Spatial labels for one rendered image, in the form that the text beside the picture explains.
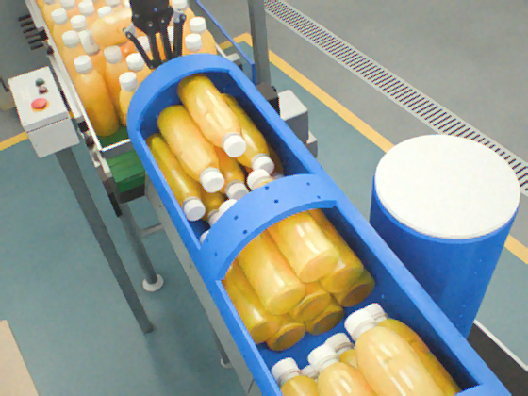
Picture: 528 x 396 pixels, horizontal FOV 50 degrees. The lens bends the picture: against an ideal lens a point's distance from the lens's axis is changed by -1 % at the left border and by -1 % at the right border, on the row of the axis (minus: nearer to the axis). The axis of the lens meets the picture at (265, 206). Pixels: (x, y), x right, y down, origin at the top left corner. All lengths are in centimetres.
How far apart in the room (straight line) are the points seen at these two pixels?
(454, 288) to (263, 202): 52
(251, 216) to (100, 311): 154
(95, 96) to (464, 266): 94
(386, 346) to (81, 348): 165
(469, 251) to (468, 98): 201
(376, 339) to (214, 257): 28
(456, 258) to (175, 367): 126
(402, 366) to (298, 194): 30
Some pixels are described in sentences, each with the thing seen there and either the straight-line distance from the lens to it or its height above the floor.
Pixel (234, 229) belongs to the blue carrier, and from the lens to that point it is 86.
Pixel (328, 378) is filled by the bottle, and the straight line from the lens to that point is 79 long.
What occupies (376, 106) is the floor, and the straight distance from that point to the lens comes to 297.
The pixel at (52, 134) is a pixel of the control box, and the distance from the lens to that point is 138.
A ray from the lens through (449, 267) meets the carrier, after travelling 116.
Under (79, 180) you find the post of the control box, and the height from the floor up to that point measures 82.
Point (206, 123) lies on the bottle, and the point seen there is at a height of 119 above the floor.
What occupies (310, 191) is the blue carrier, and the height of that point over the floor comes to 122.
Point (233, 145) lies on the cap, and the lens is 103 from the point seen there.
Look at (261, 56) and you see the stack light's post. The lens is 180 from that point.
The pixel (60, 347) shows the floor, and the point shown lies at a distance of 231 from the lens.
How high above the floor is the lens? 188
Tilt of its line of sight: 49 degrees down
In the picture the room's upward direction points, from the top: 7 degrees counter-clockwise
